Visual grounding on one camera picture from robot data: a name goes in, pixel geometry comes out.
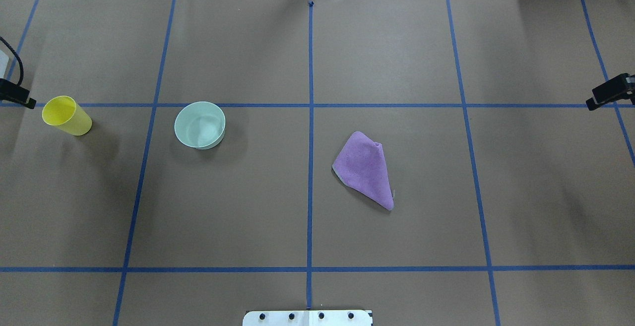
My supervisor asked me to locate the clear plastic storage box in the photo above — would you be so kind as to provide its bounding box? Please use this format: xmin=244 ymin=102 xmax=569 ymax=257
xmin=0 ymin=50 xmax=11 ymax=79

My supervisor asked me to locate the yellow plastic cup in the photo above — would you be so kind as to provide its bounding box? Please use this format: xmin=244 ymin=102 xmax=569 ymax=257
xmin=42 ymin=96 xmax=93 ymax=136

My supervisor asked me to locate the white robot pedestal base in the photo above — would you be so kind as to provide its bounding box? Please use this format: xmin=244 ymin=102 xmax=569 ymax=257
xmin=242 ymin=310 xmax=374 ymax=326

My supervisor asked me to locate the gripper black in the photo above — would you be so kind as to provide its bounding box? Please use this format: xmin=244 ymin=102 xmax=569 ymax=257
xmin=0 ymin=79 xmax=37 ymax=110
xmin=585 ymin=73 xmax=635 ymax=111

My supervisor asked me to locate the mint green bowl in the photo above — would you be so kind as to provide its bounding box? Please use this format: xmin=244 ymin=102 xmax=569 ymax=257
xmin=173 ymin=101 xmax=226 ymax=150

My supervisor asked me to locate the purple cloth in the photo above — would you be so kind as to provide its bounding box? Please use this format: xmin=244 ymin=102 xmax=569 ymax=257
xmin=331 ymin=131 xmax=394 ymax=211

